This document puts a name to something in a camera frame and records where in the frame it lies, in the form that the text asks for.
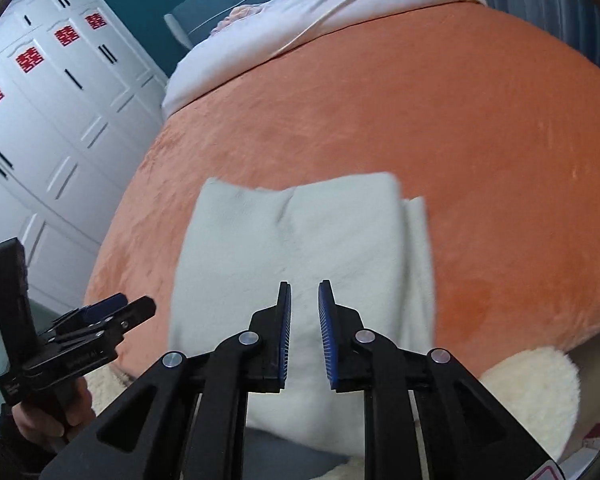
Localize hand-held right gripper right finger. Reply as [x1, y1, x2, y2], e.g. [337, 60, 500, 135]
[318, 280, 566, 480]

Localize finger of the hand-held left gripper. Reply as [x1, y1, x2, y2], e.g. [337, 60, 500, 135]
[50, 294, 128, 331]
[97, 296, 157, 335]

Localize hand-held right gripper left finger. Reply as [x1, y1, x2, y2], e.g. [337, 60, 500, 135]
[40, 281, 293, 480]

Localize cream knit cardigan red buttons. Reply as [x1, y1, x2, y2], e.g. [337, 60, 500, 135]
[167, 171, 438, 456]

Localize person's left hand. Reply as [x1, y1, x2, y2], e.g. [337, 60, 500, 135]
[10, 374, 98, 450]

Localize white wardrobe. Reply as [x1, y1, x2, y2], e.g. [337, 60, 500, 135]
[0, 0, 168, 311]

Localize cream fluffy rug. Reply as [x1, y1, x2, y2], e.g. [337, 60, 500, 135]
[87, 347, 581, 480]

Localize orange plush blanket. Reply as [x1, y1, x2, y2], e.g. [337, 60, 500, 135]
[82, 2, 600, 376]

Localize pink pillow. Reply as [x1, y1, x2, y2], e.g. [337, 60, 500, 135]
[210, 4, 271, 36]

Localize blue padded headboard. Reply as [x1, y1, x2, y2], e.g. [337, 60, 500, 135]
[162, 0, 426, 51]

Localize white duvet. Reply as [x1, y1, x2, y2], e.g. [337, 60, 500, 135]
[161, 0, 488, 117]

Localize blue-grey curtain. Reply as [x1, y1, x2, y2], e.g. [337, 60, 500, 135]
[460, 0, 600, 83]

